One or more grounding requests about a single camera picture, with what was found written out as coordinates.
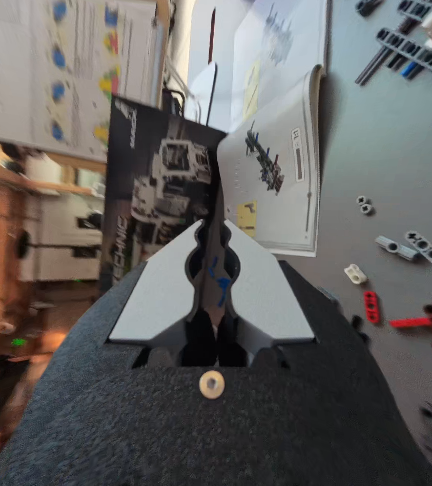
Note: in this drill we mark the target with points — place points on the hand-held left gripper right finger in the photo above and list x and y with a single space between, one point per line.
272 300

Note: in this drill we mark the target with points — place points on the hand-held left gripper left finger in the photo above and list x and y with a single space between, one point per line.
155 296

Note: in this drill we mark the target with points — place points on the dark grey lego beam assembly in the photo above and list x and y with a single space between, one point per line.
409 51

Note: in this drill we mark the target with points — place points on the dark grey lego liftarm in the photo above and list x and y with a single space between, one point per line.
424 8

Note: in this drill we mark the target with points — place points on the dark grey lego connector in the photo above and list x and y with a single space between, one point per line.
367 7

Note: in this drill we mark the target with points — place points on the small white lego connector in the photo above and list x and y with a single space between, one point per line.
355 274

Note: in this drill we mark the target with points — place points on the black lego pin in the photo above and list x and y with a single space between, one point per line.
357 322

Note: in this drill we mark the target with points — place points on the red three-hole lego liftarm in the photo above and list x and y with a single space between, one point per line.
371 306

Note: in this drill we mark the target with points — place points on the lego set box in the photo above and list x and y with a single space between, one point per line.
155 190

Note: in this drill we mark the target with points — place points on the grey round lego bush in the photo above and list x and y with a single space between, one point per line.
367 209
361 199

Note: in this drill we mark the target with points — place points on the grey lego pin connector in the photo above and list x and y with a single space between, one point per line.
396 246

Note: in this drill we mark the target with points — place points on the red lego axle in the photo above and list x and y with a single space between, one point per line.
409 322

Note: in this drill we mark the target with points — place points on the grey four-hole lego liftarm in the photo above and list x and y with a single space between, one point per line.
430 256

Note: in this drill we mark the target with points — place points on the white cabinet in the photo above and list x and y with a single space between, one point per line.
64 227

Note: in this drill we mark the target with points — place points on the open instruction booklet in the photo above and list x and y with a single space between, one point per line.
276 152

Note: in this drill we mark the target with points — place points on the white poster with coloured marks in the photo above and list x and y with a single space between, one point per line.
49 68

